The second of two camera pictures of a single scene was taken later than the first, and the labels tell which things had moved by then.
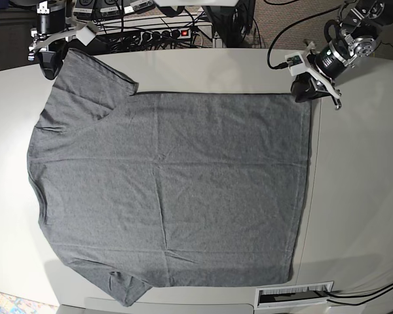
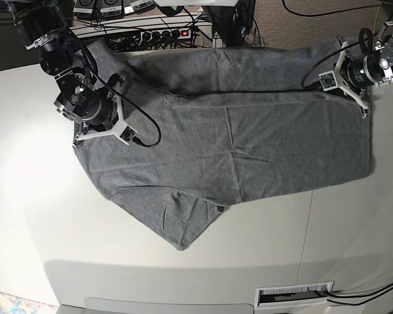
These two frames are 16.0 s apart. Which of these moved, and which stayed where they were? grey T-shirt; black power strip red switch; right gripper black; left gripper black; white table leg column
Moved: right gripper black; grey T-shirt; left gripper black
Stayed: black power strip red switch; white table leg column
